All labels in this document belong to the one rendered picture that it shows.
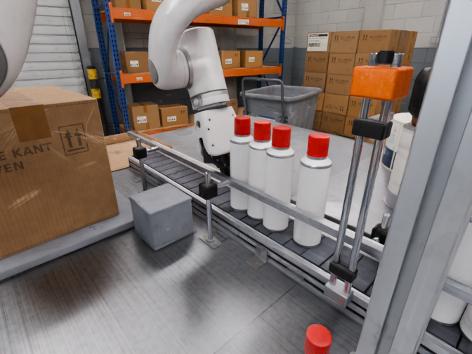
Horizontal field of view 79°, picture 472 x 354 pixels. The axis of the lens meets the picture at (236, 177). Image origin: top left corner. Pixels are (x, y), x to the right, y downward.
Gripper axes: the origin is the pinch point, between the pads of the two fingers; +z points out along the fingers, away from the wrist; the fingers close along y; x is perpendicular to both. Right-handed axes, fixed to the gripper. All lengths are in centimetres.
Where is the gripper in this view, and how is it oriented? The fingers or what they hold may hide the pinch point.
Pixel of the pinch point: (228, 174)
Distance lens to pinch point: 66.1
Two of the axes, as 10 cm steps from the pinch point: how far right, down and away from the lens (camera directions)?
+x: -6.4, 0.2, 7.7
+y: 7.3, -2.8, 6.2
